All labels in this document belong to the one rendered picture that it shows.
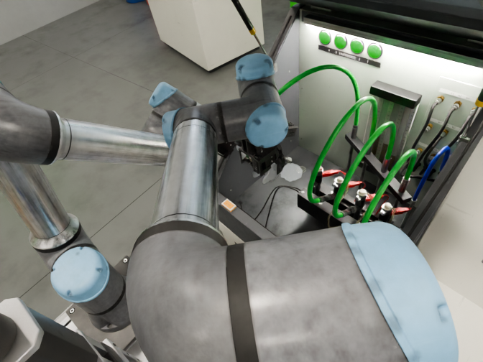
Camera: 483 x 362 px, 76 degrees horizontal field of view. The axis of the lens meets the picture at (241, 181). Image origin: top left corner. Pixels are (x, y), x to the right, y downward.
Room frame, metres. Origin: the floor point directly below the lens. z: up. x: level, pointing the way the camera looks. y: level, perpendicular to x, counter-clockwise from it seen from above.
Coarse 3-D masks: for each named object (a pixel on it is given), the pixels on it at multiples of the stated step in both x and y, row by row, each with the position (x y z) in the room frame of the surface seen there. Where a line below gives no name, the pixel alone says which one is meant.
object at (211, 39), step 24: (168, 0) 3.94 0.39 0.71; (192, 0) 3.42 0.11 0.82; (216, 0) 3.54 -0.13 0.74; (240, 0) 3.68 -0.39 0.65; (168, 24) 4.14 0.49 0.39; (192, 24) 3.53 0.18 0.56; (216, 24) 3.52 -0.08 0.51; (240, 24) 3.66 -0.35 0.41; (192, 48) 3.67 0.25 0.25; (216, 48) 3.49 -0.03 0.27; (240, 48) 3.64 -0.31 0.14
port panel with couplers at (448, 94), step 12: (444, 84) 0.67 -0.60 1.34; (456, 84) 0.65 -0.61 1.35; (468, 84) 0.63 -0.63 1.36; (432, 96) 0.68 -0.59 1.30; (444, 96) 0.66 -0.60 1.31; (456, 96) 0.64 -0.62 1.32; (468, 96) 0.62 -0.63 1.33; (444, 108) 0.65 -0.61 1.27; (456, 108) 0.61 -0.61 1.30; (468, 108) 0.61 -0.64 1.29; (480, 108) 0.59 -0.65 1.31; (432, 120) 0.66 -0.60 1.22; (456, 120) 0.62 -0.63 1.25; (432, 132) 0.65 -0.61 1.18; (444, 132) 0.62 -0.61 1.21; (456, 132) 0.61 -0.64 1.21; (420, 144) 0.67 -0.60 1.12; (444, 144) 0.62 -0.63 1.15; (432, 156) 0.62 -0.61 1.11
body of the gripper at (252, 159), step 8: (248, 144) 0.53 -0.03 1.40; (240, 152) 0.56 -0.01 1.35; (248, 152) 0.53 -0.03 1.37; (256, 152) 0.53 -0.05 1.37; (264, 152) 0.53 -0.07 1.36; (272, 152) 0.53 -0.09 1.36; (248, 160) 0.55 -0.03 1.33; (256, 160) 0.51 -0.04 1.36; (264, 160) 0.51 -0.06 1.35; (272, 160) 0.54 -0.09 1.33; (256, 168) 0.52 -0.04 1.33; (264, 168) 0.52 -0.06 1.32
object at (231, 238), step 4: (220, 224) 0.77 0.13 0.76; (220, 228) 0.78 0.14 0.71; (224, 228) 0.75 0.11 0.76; (228, 228) 0.72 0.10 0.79; (220, 232) 0.78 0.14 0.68; (224, 232) 0.76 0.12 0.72; (228, 232) 0.73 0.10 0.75; (232, 232) 0.70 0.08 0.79; (224, 236) 0.77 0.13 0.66; (228, 236) 0.74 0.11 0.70; (232, 236) 0.71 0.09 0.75; (236, 236) 0.68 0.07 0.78; (228, 240) 0.75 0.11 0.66; (232, 240) 0.72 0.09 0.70; (236, 240) 0.69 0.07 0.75; (240, 240) 0.66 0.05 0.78; (228, 244) 0.76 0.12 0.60; (232, 244) 0.73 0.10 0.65
